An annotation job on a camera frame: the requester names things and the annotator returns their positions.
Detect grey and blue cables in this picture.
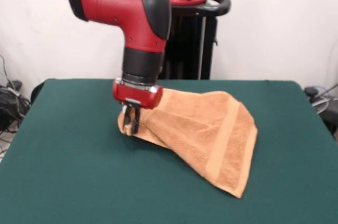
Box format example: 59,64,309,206
308,82,338,98

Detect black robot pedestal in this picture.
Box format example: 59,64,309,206
158,0,232,80

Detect black cable tangle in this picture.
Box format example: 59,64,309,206
0,54,32,156

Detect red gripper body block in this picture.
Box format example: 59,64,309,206
112,77,164,110

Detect grey round base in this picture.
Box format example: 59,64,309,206
311,96,331,114

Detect dark green table cloth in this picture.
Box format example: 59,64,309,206
0,78,338,224

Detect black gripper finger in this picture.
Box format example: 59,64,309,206
123,105,133,130
130,107,142,135

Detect orange terry towel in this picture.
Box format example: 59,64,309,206
117,88,258,199

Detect small black device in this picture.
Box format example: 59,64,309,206
303,87,320,97
6,79,23,90

